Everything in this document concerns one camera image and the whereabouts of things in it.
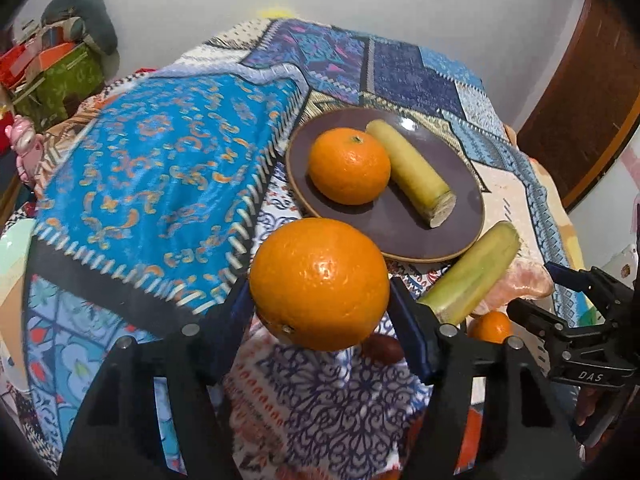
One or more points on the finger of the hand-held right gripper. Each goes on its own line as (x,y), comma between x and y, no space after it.
(570,276)
(537,317)

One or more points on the brown wooden door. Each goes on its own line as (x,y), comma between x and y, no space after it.
(585,110)

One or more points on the green-yellow banana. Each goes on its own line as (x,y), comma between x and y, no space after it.
(470,272)

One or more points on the yellow banana with cut end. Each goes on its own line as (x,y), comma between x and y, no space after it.
(410,170)

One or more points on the pale green cushion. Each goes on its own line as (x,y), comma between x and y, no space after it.
(12,285)

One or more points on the small orange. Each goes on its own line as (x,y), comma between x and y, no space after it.
(492,329)

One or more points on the pink toy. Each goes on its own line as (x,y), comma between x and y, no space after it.
(25,145)

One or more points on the large orange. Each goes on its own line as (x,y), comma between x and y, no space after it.
(320,285)

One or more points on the dark red fruit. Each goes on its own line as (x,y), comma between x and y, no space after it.
(384,349)

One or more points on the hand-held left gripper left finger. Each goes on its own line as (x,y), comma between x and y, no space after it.
(236,312)

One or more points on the brown round plate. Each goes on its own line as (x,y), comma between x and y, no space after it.
(400,230)

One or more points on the grey-green pillow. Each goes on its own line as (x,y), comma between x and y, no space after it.
(95,15)

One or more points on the red and orange boxes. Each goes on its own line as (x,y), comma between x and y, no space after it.
(30,60)

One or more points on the patchwork printed blanket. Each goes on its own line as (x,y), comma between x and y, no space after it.
(165,175)

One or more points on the orange with green stem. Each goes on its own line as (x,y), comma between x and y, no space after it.
(348,166)

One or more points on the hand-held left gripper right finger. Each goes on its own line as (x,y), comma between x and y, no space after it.
(409,327)

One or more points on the peeled orange segments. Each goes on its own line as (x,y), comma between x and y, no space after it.
(525,280)

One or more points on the white printed bag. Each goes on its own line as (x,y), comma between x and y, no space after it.
(622,265)

